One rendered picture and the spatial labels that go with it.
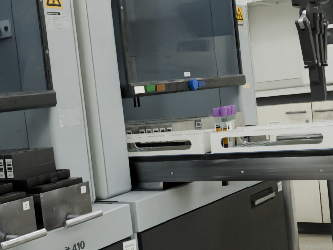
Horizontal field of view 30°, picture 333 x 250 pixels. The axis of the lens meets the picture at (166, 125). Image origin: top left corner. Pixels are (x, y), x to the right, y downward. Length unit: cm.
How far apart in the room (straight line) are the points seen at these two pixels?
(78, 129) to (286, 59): 329
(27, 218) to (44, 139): 25
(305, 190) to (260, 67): 113
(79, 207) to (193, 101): 96
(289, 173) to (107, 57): 50
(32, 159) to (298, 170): 54
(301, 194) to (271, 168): 259
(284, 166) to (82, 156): 44
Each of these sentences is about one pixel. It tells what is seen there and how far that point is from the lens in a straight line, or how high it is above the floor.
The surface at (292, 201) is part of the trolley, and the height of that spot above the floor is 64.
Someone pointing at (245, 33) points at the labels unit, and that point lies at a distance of 209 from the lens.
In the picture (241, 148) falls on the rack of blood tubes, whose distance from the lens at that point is 138.
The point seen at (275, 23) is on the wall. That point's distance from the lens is 458.
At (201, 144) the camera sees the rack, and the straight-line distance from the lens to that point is 143.
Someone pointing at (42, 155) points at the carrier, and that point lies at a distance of 128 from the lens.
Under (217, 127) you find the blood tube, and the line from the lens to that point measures 140.
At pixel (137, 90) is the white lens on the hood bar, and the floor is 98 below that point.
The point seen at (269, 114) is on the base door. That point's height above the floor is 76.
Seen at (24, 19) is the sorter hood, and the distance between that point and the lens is 128.
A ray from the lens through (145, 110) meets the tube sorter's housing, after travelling 223.
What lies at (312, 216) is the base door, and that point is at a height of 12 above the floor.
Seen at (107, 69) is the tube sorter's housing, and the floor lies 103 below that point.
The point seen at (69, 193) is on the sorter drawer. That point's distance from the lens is 122.
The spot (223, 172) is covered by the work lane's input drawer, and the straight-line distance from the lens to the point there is 139.
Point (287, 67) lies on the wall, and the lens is 454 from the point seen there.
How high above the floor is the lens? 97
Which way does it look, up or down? 3 degrees down
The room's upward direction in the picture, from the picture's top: 6 degrees counter-clockwise
